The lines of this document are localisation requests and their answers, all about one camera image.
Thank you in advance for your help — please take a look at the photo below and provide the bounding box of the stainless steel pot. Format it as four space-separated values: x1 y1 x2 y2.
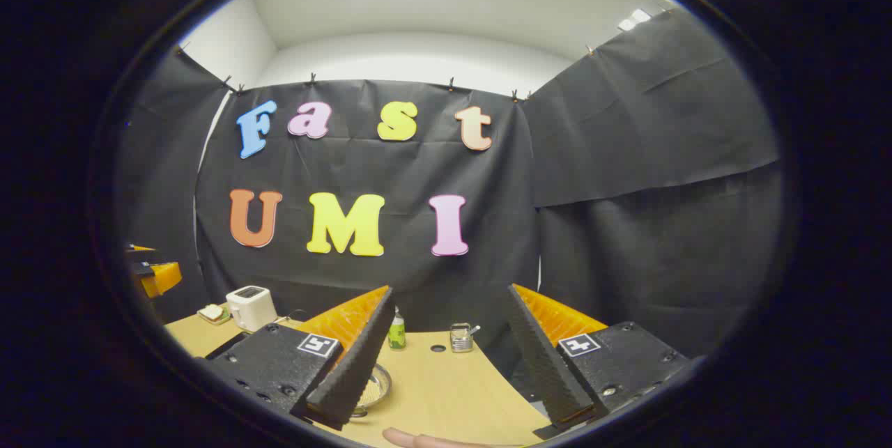
352 364 392 418

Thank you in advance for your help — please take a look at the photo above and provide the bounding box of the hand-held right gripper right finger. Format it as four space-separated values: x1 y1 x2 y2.
507 284 689 439

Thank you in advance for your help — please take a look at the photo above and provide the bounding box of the white toaster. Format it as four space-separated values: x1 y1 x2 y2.
226 286 278 332

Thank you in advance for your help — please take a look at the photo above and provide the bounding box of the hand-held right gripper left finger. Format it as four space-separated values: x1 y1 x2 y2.
208 286 395 430

